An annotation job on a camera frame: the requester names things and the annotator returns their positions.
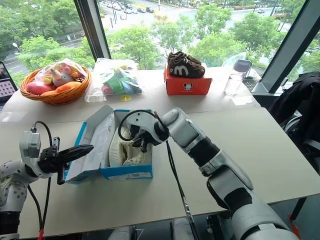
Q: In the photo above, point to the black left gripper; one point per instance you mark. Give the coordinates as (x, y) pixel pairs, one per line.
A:
(48, 160)

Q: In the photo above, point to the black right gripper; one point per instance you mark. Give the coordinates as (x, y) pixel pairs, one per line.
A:
(146, 138)

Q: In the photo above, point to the cream knit shoe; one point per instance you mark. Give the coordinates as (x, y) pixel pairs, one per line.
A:
(115, 150)
(140, 157)

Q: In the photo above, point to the blue cardboard shoebox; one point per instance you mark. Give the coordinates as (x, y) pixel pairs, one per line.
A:
(126, 173)

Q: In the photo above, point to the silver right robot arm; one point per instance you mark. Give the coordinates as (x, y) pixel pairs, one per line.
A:
(225, 172)

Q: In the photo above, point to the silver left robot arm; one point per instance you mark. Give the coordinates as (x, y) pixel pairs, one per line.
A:
(15, 180)

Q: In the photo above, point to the orange cardboard shoebox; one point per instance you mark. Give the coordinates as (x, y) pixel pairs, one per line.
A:
(187, 86)

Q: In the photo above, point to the white tissue wrapping paper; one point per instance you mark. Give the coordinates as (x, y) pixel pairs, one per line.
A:
(100, 142)

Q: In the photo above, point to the yellow plastic disc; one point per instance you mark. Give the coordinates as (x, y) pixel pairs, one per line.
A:
(125, 97)

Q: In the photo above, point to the orange wicker basket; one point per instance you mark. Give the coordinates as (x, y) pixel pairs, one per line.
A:
(60, 98)

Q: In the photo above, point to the plastic bag of colourful toys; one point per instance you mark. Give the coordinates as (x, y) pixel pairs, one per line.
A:
(117, 82)

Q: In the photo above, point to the orange plastic toy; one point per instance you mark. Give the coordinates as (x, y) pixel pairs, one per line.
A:
(66, 87)

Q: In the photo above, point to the pink plastic egg toy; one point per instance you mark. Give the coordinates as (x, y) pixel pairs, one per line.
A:
(37, 88)

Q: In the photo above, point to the grey pink elephant toy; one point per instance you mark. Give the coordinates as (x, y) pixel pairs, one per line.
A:
(61, 77)

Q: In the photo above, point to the clear plastic bag over toys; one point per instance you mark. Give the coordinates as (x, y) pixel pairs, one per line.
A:
(42, 72)

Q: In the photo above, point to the brown shoe with white m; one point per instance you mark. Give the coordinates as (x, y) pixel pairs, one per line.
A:
(187, 69)

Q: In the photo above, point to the grey rounded shape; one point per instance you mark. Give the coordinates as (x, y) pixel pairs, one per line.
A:
(123, 233)

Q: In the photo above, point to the brown suede shoe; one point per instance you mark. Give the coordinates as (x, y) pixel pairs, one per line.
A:
(178, 57)

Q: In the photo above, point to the clear drinking glass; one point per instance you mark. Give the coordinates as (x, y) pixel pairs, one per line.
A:
(233, 85)

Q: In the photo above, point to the metal floor vent grille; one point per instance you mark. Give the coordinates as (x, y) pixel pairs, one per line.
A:
(250, 82)

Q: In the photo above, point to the grey chair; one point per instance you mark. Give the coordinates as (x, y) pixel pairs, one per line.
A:
(300, 130)

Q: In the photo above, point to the black jacket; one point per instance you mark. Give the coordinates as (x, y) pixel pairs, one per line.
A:
(297, 100)

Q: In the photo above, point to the black table leg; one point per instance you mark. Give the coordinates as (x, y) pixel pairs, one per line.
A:
(298, 210)

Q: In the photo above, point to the orange clamp under table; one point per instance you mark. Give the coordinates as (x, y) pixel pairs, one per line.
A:
(293, 225)

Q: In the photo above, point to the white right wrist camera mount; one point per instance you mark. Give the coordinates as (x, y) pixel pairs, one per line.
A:
(143, 120)

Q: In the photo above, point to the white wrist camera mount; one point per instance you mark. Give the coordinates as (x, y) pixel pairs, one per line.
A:
(29, 146)
(143, 120)

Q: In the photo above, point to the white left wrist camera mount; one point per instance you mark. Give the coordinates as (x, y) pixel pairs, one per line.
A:
(29, 146)

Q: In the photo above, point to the dark window frame post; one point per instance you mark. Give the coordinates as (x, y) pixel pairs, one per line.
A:
(91, 27)

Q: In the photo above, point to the wide grey window frame post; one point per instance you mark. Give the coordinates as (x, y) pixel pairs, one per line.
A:
(282, 45)

